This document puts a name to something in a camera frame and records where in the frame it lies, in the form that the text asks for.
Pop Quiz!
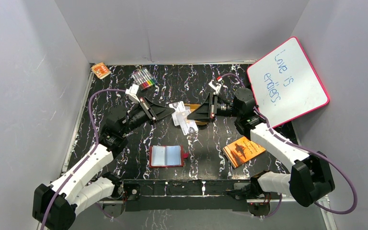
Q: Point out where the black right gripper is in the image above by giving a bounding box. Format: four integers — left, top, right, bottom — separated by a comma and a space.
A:
187, 92, 242, 123

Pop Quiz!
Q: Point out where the silver credit card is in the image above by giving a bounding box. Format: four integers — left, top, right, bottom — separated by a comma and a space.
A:
176, 110, 198, 136

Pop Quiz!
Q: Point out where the red leather card holder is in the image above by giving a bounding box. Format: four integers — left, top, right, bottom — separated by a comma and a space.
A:
149, 145, 188, 168

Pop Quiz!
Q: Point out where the white credit card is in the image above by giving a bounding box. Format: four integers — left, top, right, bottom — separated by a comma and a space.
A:
169, 101, 186, 127

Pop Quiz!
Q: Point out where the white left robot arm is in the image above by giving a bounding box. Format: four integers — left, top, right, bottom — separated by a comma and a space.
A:
32, 97, 175, 230

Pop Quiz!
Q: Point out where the small orange card box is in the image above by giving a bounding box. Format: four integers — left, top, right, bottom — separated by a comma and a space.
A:
91, 62, 111, 79

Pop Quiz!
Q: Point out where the orange oval tray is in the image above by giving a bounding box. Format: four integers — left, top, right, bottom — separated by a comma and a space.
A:
185, 103, 210, 126

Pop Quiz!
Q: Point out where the pack of coloured markers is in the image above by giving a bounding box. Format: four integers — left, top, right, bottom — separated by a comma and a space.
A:
132, 68, 157, 91

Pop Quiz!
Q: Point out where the orange book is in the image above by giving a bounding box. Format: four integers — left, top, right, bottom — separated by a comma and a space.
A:
222, 137, 266, 169

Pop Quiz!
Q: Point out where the pink framed whiteboard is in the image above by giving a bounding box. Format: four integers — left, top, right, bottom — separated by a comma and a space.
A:
247, 36, 330, 127

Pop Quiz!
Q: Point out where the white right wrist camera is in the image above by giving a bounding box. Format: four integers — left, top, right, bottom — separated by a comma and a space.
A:
208, 79, 222, 95

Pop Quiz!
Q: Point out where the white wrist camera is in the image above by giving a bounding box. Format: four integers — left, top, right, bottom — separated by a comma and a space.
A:
125, 84, 140, 104
208, 79, 222, 95

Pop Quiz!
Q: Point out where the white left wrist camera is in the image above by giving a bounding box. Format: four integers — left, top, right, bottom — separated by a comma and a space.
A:
125, 84, 140, 104

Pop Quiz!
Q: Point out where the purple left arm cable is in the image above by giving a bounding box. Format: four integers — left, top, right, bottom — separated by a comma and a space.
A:
40, 89, 131, 230

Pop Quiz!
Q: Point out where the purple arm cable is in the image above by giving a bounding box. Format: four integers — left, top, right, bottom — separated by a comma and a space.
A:
217, 73, 358, 215
40, 89, 131, 230

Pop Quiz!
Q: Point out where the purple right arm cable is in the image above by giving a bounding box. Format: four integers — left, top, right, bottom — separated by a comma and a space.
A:
217, 73, 358, 215

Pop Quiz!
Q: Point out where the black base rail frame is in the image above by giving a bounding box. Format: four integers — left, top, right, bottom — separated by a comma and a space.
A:
46, 179, 299, 219

